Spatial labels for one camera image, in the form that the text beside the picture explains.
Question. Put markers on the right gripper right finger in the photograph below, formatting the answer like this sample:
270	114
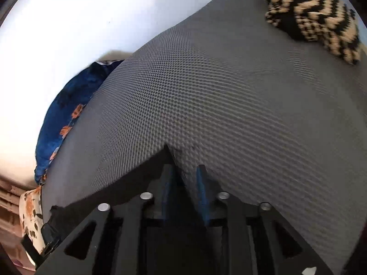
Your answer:
253	239

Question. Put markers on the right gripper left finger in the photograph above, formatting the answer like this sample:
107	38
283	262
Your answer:
107	240

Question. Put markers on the black pants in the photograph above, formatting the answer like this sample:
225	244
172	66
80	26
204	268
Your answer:
64	220

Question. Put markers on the cream floral pillow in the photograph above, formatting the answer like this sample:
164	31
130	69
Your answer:
31	217

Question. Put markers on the grey mesh mattress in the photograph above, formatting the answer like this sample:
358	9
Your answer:
272	119

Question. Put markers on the blue floral pillow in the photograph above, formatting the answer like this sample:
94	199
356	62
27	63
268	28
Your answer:
65	110

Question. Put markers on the beige black knitted cloth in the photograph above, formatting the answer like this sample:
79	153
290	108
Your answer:
329	22

